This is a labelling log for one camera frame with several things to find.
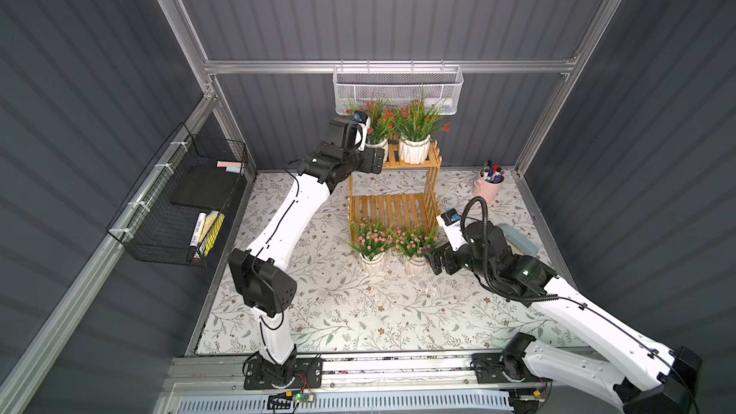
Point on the pink pen holder cup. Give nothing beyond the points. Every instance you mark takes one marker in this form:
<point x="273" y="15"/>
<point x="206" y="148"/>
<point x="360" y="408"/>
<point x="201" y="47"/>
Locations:
<point x="487" y="190"/>

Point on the white marker in black basket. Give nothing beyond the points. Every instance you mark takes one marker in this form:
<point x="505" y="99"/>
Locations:
<point x="193" y="249"/>

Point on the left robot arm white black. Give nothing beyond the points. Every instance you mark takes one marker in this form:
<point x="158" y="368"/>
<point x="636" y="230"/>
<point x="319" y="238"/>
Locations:
<point x="259" y="272"/>

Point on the floral table mat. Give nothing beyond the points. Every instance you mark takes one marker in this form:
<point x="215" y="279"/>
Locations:
<point x="339" y="307"/>

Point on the pink flower pot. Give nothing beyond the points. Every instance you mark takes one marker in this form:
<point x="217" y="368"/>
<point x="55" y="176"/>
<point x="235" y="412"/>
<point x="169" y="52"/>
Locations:
<point x="412" y="245"/>
<point x="371" y="241"/>

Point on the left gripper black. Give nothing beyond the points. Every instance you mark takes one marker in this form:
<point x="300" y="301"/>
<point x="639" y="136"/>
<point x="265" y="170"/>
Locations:
<point x="373" y="160"/>

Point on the pink blue sticky notes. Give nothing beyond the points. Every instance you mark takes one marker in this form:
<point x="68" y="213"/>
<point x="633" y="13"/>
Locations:
<point x="230" y="167"/>

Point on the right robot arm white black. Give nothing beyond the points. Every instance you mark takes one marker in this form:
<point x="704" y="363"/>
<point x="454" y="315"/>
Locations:
<point x="634" y="373"/>

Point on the black wire wall basket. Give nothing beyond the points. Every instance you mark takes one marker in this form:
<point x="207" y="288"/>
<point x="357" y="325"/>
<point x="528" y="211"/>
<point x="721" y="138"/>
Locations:
<point x="152" y="229"/>

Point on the black notebook in basket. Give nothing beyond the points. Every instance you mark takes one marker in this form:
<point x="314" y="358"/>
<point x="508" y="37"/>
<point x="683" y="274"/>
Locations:
<point x="206" y="188"/>

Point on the pens in pink cup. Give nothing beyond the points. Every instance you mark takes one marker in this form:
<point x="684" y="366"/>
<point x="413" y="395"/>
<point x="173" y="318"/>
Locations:
<point x="491" y="173"/>

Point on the wooden two-tier plant rack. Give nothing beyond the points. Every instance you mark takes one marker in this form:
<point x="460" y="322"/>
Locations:
<point x="398" y="210"/>

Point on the red flower pot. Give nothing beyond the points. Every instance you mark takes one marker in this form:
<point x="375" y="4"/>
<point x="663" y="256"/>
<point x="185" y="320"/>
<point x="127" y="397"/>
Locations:
<point x="383" y="126"/>
<point x="415" y="124"/>

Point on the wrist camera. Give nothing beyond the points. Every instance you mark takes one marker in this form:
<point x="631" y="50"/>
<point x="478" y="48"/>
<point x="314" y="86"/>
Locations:
<point x="364" y="122"/>
<point x="449" y="221"/>

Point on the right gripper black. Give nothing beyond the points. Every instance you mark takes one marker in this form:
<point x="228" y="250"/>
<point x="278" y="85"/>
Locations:
<point x="436" y="261"/>

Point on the yellow item in black basket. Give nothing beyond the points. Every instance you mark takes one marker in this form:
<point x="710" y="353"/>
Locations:
<point x="212" y="225"/>

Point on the white wire mesh basket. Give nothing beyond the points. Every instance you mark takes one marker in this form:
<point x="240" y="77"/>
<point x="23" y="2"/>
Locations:
<point x="438" y="86"/>

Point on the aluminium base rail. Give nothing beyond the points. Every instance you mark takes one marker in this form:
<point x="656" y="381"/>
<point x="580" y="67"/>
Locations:
<point x="391" y="382"/>

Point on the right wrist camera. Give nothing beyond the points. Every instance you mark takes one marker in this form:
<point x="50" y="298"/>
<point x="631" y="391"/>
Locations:
<point x="449" y="221"/>

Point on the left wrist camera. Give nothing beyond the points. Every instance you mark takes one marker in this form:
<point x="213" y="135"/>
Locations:
<point x="364" y="122"/>

